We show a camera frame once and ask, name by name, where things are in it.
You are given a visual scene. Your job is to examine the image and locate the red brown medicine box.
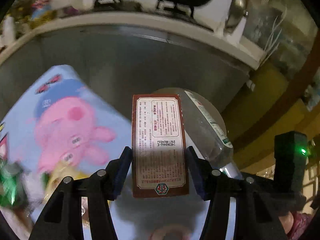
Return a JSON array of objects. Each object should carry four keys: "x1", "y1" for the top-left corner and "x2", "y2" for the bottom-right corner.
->
[{"x1": 132, "y1": 94, "x2": 189, "y2": 198}]

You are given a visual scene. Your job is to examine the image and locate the clear plastic water bottle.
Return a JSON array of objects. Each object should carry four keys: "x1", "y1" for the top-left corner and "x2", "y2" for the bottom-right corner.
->
[{"x1": 184, "y1": 89, "x2": 243, "y2": 181}]

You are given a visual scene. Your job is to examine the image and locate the green crushed soda can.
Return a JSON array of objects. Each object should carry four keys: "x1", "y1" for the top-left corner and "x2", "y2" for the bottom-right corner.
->
[{"x1": 1, "y1": 161, "x2": 28, "y2": 209}]

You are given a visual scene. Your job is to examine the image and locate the beige trash bin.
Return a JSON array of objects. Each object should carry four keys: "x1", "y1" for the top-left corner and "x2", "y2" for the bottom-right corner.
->
[{"x1": 151, "y1": 87, "x2": 228, "y2": 170}]

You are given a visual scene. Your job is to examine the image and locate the operator hand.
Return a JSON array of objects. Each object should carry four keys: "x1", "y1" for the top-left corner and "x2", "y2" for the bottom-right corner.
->
[{"x1": 279, "y1": 212, "x2": 313, "y2": 240}]

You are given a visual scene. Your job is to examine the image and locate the cartoon pig tablecloth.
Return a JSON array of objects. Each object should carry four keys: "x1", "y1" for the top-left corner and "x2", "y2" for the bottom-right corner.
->
[{"x1": 1, "y1": 65, "x2": 208, "y2": 239}]

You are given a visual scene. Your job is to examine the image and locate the grey base cabinets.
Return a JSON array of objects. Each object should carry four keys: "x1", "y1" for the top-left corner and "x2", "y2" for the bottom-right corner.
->
[{"x1": 0, "y1": 24, "x2": 251, "y2": 143}]

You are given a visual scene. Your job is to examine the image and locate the black gas stove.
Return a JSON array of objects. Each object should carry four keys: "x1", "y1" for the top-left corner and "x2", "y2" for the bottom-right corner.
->
[{"x1": 92, "y1": 0, "x2": 214, "y2": 31}]

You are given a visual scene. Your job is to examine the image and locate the steel wok lid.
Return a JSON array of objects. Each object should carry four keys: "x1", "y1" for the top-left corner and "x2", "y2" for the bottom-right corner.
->
[{"x1": 224, "y1": 0, "x2": 248, "y2": 34}]

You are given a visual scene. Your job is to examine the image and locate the white plastic jug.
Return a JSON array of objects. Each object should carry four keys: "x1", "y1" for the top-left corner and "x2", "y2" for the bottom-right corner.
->
[{"x1": 3, "y1": 14, "x2": 16, "y2": 46}]

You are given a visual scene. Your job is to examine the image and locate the large cooking oil bottle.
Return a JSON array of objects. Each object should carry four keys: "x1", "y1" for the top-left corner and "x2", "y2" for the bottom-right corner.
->
[{"x1": 30, "y1": 0, "x2": 54, "y2": 22}]

